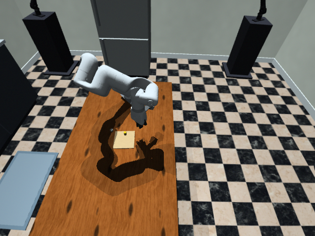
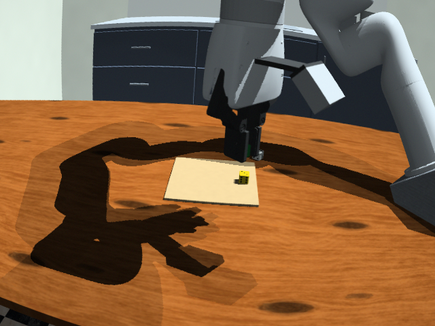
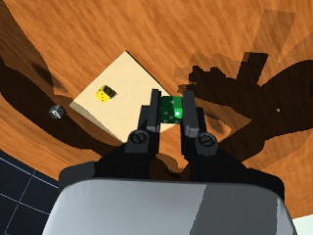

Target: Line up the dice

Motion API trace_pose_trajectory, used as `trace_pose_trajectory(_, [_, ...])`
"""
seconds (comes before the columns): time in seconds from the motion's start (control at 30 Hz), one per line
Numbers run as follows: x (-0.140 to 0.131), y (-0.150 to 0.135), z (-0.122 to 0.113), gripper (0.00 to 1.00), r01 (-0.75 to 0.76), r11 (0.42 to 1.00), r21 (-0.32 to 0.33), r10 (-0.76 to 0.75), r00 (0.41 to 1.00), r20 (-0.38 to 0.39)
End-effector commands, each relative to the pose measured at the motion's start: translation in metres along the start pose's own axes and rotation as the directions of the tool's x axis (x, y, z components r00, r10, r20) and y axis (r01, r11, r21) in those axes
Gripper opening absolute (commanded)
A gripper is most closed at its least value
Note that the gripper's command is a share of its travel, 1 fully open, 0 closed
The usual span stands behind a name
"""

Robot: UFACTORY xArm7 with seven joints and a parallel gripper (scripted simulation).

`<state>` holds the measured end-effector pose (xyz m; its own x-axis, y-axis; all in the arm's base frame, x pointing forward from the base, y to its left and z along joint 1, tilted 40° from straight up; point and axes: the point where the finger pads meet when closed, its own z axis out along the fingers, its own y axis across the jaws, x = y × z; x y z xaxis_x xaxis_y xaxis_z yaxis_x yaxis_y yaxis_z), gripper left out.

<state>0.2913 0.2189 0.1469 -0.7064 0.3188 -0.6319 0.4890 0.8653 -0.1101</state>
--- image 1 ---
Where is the beige mat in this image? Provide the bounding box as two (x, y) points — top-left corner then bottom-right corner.
(113, 131), (135, 148)

